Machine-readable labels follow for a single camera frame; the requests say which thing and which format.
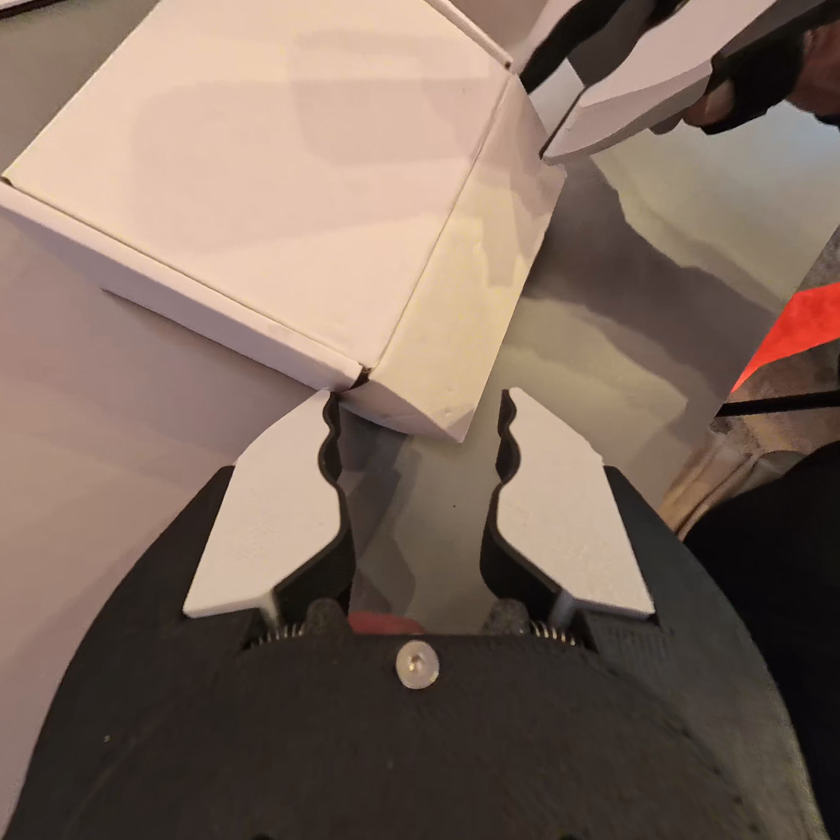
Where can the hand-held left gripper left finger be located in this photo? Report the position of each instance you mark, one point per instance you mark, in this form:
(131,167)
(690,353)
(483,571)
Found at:
(269,518)

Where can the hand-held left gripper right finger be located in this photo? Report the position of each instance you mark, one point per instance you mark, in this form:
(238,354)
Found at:
(564,518)

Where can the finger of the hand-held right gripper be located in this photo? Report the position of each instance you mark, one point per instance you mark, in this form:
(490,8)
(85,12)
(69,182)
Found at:
(577,33)
(643,79)

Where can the white cardboard box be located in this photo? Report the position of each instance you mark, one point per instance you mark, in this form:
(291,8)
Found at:
(275,170)

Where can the person's right hand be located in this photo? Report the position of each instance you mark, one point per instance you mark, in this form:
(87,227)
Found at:
(823,72)

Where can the person's beige clothing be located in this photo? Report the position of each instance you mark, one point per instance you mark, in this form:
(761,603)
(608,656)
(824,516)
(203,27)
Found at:
(728,479)

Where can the person's dark clothing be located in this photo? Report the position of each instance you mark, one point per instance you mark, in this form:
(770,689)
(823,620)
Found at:
(774,623)

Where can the red object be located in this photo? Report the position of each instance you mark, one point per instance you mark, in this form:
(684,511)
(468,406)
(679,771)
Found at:
(794,334)

